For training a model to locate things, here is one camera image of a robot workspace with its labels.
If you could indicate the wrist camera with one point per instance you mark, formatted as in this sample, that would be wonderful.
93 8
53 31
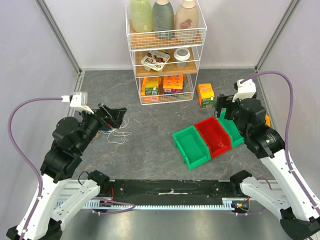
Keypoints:
245 90
78 102

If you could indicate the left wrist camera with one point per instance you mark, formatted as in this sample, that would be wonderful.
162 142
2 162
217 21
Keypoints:
78 102

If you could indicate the rear green bin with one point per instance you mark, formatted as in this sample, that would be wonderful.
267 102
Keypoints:
231 129

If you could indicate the white cable duct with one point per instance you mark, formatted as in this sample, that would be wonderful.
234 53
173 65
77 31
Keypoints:
95 204

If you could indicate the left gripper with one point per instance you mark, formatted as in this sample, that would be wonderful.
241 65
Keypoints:
115 116

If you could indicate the light green bottle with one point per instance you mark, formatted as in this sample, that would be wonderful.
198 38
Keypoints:
141 15

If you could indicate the yogurt cup pack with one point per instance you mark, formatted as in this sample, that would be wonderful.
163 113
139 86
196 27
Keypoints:
155 60

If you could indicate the grey green bottle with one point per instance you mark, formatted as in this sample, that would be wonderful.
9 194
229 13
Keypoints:
163 19

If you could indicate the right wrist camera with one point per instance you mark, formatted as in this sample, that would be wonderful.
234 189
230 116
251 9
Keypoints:
245 90

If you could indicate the green sponges in rack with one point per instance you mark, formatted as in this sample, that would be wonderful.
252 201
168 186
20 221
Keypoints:
186 87

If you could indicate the beige brown bottle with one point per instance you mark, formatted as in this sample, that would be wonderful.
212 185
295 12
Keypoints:
187 21

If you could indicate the white wire shelf rack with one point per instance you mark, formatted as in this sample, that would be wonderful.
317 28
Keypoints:
139 44

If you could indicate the front green bin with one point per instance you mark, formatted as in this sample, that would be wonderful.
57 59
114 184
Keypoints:
192 147

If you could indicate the green bin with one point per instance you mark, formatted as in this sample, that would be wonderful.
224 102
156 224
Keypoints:
192 147
231 129

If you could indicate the clear cup with lid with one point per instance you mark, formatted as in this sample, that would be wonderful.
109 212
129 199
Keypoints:
181 56

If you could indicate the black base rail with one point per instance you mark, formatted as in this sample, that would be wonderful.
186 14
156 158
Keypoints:
170 192

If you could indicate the sponge box on table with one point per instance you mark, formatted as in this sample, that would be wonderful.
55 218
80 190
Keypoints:
206 95

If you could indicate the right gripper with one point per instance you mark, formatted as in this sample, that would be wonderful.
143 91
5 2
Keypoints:
225 107

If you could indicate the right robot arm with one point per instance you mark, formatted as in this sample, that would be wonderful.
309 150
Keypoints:
298 211

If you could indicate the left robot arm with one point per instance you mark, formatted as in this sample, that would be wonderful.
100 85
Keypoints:
43 220

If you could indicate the sponge box in rack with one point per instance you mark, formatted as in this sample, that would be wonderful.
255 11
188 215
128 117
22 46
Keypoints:
150 86

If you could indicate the red bin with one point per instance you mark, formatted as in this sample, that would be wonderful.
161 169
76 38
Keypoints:
214 135

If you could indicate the pink orange box in rack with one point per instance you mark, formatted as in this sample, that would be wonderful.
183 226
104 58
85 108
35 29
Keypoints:
173 84

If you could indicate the yellow bin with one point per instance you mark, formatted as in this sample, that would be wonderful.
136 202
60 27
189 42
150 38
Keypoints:
267 120

